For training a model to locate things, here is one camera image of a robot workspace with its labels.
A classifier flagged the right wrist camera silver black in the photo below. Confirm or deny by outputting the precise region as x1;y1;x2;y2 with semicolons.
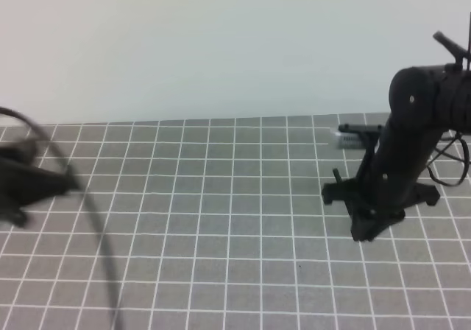
332;124;383;150

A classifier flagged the left camera black cable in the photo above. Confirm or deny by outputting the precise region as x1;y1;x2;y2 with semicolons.
0;107;128;330

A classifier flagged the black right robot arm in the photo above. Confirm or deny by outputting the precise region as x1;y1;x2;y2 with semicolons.
322;32;470;242

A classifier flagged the right camera black cable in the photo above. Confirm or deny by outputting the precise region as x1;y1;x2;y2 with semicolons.
425;130;470;188

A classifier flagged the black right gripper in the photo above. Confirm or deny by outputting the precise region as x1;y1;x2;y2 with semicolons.
321;119;443;231

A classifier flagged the grey grid tablecloth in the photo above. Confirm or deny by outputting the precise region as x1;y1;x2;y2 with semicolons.
46;113;470;329

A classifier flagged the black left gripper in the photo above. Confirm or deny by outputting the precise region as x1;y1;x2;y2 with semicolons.
1;145;78;227

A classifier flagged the camera black cable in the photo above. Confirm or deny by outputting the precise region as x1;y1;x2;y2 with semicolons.
0;107;128;330
425;130;470;188

